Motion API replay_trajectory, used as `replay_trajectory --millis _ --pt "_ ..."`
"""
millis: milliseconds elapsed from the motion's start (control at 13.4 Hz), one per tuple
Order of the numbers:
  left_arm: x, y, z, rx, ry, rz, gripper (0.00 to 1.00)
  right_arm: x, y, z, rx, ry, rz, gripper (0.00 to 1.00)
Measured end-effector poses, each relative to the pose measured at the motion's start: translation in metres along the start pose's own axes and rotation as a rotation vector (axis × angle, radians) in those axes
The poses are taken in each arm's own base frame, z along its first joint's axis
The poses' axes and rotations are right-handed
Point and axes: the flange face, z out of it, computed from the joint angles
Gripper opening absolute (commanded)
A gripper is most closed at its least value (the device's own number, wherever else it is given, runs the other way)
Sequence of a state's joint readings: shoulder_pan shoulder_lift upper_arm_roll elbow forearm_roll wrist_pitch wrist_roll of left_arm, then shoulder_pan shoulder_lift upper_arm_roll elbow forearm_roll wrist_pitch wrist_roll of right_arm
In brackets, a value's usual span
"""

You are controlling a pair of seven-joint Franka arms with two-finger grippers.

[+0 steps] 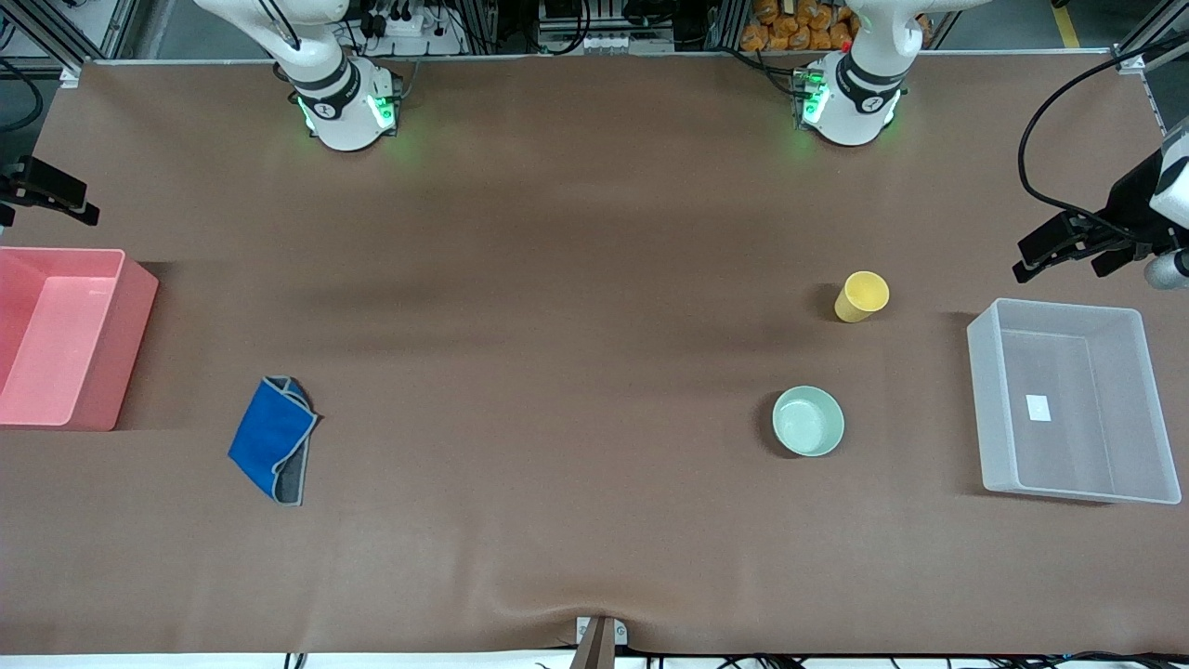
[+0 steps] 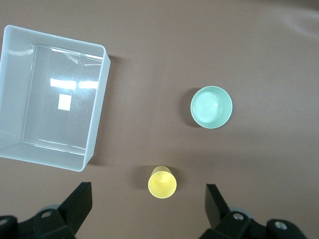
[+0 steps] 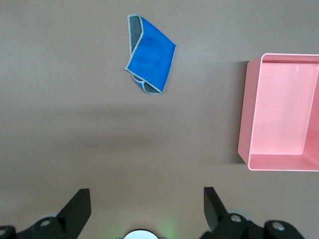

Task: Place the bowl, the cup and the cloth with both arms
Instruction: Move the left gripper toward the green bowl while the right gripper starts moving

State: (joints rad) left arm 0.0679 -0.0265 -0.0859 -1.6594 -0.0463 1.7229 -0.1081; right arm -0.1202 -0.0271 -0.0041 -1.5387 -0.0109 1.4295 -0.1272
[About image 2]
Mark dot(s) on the yellow plastic cup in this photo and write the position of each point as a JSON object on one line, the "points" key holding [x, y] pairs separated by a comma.
{"points": [[162, 185]]}

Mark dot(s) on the clear plastic bin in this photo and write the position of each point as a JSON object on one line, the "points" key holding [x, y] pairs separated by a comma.
{"points": [[62, 129]]}

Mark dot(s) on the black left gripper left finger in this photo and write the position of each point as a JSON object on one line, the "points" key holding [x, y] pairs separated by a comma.
{"points": [[72, 209]]}

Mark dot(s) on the mint green bowl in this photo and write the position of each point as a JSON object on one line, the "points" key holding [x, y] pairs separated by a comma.
{"points": [[211, 107]]}

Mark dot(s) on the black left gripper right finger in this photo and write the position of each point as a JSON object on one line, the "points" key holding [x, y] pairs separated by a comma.
{"points": [[219, 214]]}

